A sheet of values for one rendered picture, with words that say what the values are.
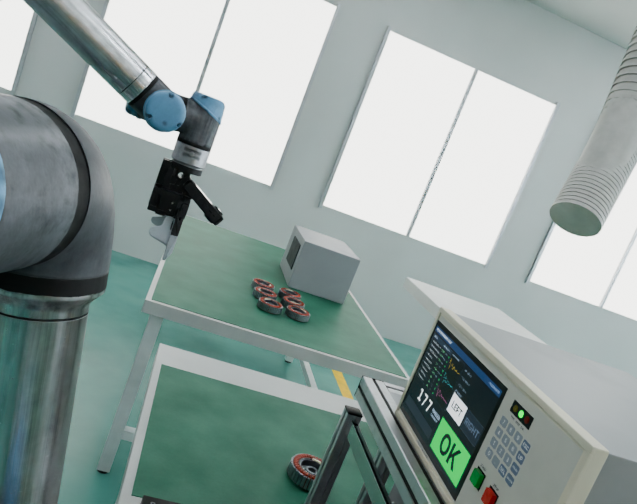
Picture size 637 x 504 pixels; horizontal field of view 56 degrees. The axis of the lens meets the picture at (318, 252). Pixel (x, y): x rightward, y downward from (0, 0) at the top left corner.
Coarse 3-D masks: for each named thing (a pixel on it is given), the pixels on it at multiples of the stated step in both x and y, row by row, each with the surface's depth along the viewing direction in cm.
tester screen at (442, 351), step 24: (432, 336) 101; (432, 360) 98; (456, 360) 91; (432, 384) 96; (456, 384) 89; (480, 384) 83; (408, 408) 101; (432, 408) 93; (480, 408) 81; (432, 432) 91; (456, 432) 84
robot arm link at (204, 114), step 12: (192, 96) 126; (204, 96) 126; (192, 108) 125; (204, 108) 125; (216, 108) 126; (192, 120) 125; (204, 120) 126; (216, 120) 127; (180, 132) 127; (192, 132) 126; (204, 132) 126; (216, 132) 129; (192, 144) 126; (204, 144) 127
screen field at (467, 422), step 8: (456, 400) 87; (448, 408) 89; (456, 408) 86; (464, 408) 84; (456, 416) 86; (464, 416) 84; (472, 416) 82; (464, 424) 83; (472, 424) 81; (480, 424) 80; (464, 432) 83; (472, 432) 81; (480, 432) 79; (472, 440) 80
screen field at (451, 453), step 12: (444, 420) 89; (444, 432) 87; (432, 444) 90; (444, 444) 86; (456, 444) 83; (444, 456) 85; (456, 456) 82; (468, 456) 80; (444, 468) 84; (456, 468) 82; (456, 480) 81
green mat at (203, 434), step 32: (160, 384) 162; (192, 384) 169; (224, 384) 177; (160, 416) 147; (192, 416) 152; (224, 416) 159; (256, 416) 165; (288, 416) 173; (320, 416) 181; (160, 448) 134; (192, 448) 139; (224, 448) 144; (256, 448) 149; (288, 448) 155; (320, 448) 162; (160, 480) 123; (192, 480) 127; (224, 480) 132; (256, 480) 136; (288, 480) 141; (352, 480) 152
